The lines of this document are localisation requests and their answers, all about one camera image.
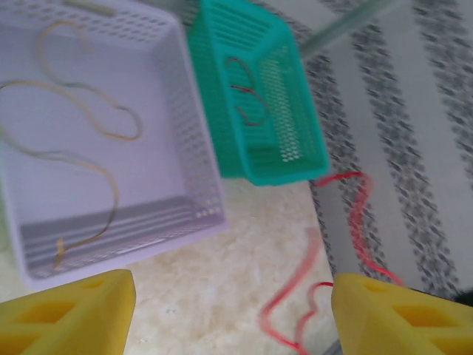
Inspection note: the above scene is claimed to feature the teal plastic basket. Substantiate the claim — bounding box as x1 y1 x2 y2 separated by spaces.
186 0 330 187

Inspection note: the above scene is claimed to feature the thin yellow cable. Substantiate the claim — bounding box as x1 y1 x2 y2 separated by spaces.
0 20 143 141
0 125 120 271

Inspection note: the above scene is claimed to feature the lavender plastic basket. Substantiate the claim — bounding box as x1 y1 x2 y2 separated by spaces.
0 0 230 291

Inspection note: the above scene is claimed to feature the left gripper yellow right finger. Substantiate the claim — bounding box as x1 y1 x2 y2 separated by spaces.
330 272 473 355

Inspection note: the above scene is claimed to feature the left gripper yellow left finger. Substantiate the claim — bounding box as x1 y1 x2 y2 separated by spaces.
0 268 137 355

